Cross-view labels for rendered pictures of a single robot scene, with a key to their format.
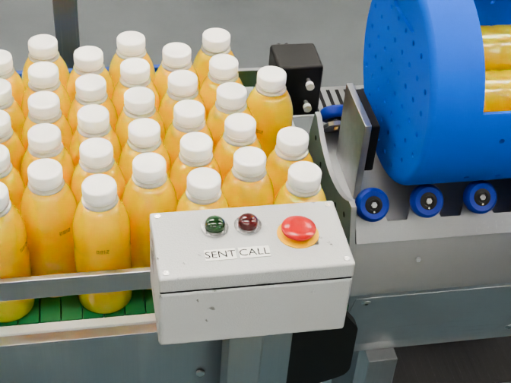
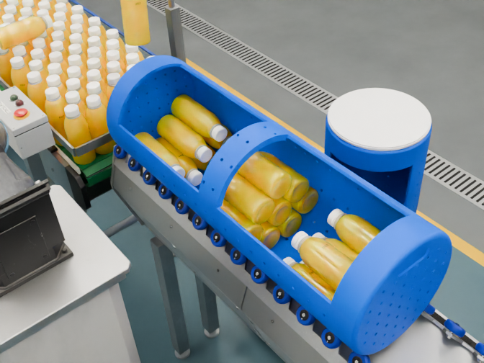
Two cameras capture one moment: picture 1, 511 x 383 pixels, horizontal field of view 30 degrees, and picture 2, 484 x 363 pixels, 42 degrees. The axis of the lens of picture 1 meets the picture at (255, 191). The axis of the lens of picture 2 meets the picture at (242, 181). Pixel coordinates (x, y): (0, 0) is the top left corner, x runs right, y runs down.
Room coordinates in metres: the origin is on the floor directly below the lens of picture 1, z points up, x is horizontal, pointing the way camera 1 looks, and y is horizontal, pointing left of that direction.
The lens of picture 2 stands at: (0.69, -1.57, 2.08)
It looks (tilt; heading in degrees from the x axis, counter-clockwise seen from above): 42 degrees down; 66
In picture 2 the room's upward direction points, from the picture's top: 4 degrees counter-clockwise
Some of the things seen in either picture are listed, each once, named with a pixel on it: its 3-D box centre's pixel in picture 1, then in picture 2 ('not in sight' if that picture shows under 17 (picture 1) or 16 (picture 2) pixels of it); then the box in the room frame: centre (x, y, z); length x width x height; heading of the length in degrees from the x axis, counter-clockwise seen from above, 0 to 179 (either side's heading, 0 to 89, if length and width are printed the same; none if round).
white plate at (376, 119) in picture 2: not in sight; (378, 117); (1.60, -0.46, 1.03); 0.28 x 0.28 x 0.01
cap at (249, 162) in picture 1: (249, 161); (72, 96); (0.88, 0.01, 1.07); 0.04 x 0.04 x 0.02
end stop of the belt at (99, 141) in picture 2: not in sight; (136, 123); (1.03, -0.06, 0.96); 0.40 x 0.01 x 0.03; 13
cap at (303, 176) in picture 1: (304, 176); (71, 110); (0.86, -0.06, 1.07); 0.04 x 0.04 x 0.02
